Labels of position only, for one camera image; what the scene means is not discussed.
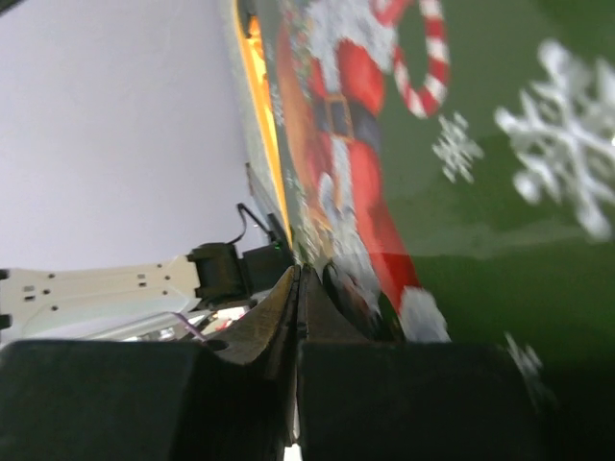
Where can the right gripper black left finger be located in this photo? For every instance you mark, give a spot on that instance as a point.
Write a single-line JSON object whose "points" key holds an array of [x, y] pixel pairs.
{"points": [[227, 398]]}

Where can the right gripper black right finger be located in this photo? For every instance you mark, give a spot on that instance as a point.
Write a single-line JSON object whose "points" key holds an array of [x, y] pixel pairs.
{"points": [[365, 400]]}

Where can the gold tin lid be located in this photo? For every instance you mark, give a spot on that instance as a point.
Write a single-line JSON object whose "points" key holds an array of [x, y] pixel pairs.
{"points": [[448, 172]]}

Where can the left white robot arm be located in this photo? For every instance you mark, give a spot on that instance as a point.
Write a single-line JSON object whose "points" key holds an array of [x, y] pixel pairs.
{"points": [[123, 301]]}

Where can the yellow plastic tray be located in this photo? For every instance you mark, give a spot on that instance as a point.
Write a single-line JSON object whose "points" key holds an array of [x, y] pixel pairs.
{"points": [[253, 62]]}

